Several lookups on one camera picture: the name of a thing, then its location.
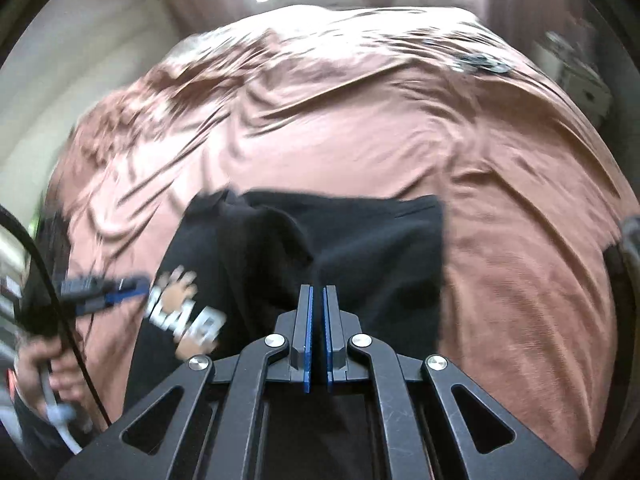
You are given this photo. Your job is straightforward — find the black bear print t-shirt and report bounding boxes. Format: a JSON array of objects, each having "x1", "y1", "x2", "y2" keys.
[{"x1": 121, "y1": 187, "x2": 446, "y2": 480}]

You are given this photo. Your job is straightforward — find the folded grey clothes stack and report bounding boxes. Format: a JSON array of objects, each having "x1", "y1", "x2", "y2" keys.
[{"x1": 602, "y1": 216, "x2": 640, "y2": 411}]

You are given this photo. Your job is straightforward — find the person left hand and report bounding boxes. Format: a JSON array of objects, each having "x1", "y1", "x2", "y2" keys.
[{"x1": 14, "y1": 337, "x2": 88, "y2": 417}]

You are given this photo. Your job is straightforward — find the brown bed blanket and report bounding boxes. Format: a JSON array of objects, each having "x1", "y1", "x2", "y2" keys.
[{"x1": 47, "y1": 6, "x2": 639, "y2": 470}]

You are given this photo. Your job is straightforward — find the cream padded headboard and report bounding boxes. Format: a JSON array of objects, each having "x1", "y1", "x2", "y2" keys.
[{"x1": 1, "y1": 0, "x2": 178, "y2": 222}]

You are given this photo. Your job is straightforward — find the small items on bed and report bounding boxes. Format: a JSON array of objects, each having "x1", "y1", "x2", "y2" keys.
[{"x1": 450, "y1": 52, "x2": 513, "y2": 76}]

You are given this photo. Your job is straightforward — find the white bedside table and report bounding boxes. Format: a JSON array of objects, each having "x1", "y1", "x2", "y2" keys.
[{"x1": 532, "y1": 32, "x2": 612, "y2": 129}]

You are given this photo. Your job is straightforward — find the right pink curtain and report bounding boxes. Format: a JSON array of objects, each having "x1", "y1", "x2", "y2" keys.
[{"x1": 475, "y1": 0, "x2": 582, "y2": 53}]

